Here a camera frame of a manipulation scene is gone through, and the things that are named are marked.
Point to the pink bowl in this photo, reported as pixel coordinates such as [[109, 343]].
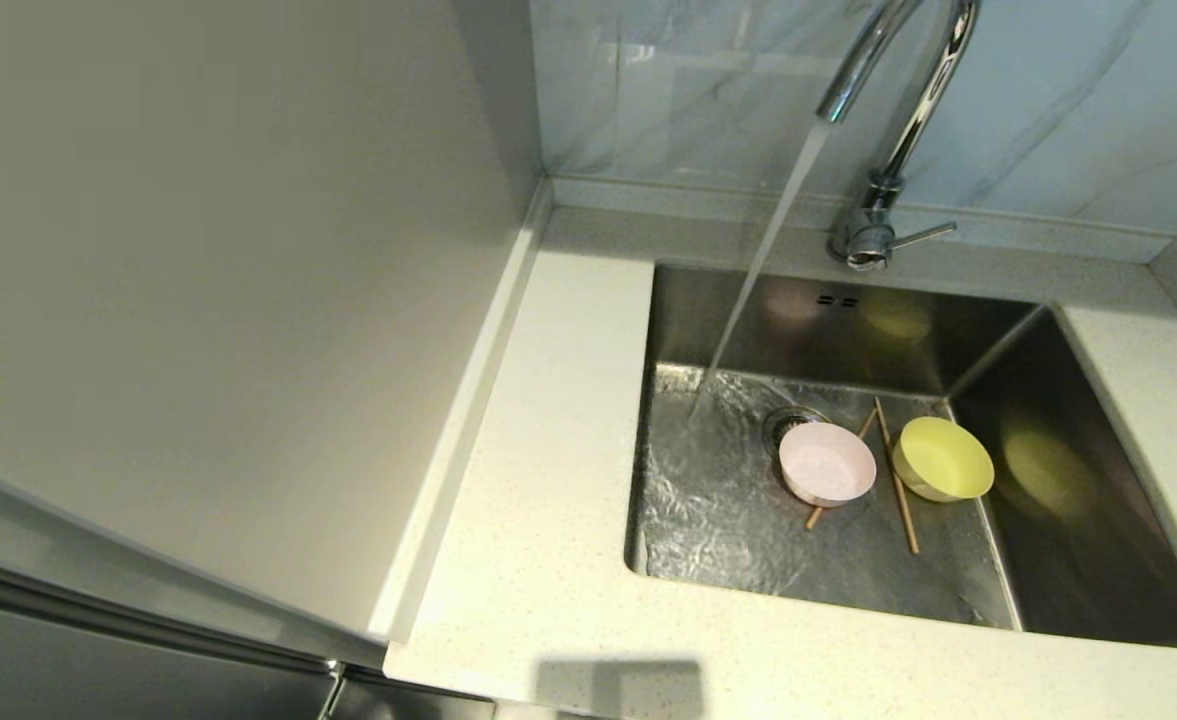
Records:
[[828, 462]]

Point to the wooden chopstick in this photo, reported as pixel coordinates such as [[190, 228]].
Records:
[[814, 518], [904, 515]]

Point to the chrome gooseneck faucet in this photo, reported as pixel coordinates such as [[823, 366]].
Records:
[[878, 210]]

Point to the yellow bowl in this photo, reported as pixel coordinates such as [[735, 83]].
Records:
[[943, 458]]

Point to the stainless steel sink basin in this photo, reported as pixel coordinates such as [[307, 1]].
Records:
[[728, 540]]

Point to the round metal drain strainer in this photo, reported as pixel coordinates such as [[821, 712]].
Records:
[[783, 418]]

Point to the grey tall cabinet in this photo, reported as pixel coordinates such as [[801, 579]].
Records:
[[198, 300]]

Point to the chrome cabinet rail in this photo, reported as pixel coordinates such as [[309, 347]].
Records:
[[148, 628]]

